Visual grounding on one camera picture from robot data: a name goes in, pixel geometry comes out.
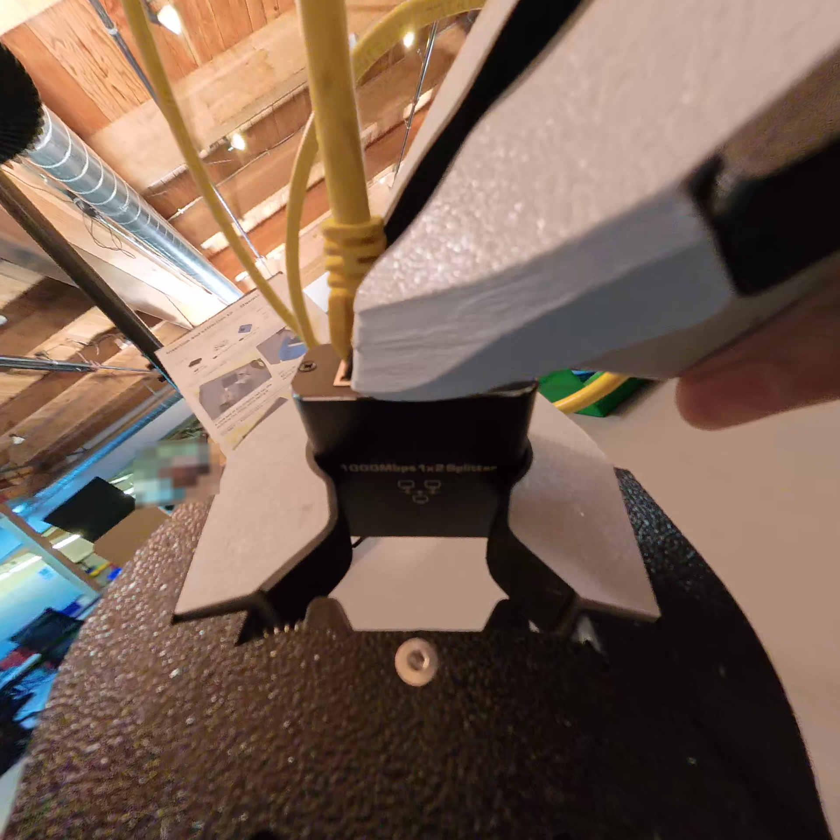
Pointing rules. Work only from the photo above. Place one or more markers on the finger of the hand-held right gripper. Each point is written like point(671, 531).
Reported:
point(473, 92)
point(591, 236)

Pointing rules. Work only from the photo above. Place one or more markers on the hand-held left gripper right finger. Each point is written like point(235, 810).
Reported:
point(584, 525)

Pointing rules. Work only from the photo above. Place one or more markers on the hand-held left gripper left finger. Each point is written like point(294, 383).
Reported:
point(256, 525)

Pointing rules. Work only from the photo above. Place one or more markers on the black ethernet splitter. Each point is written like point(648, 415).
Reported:
point(420, 460)

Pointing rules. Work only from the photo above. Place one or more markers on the person's right hand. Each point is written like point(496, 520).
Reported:
point(775, 374)

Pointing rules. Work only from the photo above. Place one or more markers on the green plastic bin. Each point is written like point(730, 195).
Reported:
point(558, 385)

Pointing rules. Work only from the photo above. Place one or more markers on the printed instruction sheet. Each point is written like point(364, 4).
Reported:
point(230, 381)

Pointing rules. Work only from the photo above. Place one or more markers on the black monitor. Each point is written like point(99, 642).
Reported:
point(92, 509)

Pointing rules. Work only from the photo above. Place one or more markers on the silver ventilation duct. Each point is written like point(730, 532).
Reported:
point(105, 197)

